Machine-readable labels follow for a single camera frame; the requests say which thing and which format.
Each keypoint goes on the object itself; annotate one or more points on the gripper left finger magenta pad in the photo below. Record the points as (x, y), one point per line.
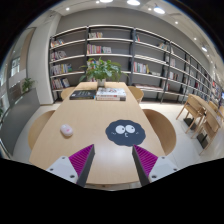
(76, 167)

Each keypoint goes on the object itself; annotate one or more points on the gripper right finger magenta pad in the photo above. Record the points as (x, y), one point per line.
(149, 167)

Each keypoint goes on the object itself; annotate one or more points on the white pink computer mouse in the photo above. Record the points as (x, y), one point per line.
(66, 130)

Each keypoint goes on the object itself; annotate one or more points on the dark cartoon face mouse pad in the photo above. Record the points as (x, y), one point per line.
(125, 133)

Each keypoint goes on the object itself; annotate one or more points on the wooden chair right near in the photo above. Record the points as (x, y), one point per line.
(163, 128)

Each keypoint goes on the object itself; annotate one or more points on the wooden chair at side table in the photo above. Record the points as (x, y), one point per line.
(194, 108)

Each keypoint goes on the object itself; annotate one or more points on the black book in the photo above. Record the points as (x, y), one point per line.
(82, 94)

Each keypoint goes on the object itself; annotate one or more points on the wooden chair right far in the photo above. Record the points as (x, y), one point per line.
(137, 93)

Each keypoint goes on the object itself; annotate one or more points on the wooden chair left far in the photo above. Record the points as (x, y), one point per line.
(66, 92)

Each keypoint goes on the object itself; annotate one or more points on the stack of white red books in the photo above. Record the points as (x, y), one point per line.
(114, 94)

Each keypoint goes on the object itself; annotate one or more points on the wooden side table right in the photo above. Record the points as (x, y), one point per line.
(207, 108)

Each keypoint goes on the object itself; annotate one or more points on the large grey bookshelf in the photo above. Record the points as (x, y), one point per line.
(162, 69)

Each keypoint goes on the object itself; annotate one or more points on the green potted plant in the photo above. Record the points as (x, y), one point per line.
(101, 70)

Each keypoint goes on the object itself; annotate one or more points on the small plant at left wall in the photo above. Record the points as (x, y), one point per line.
(27, 84)

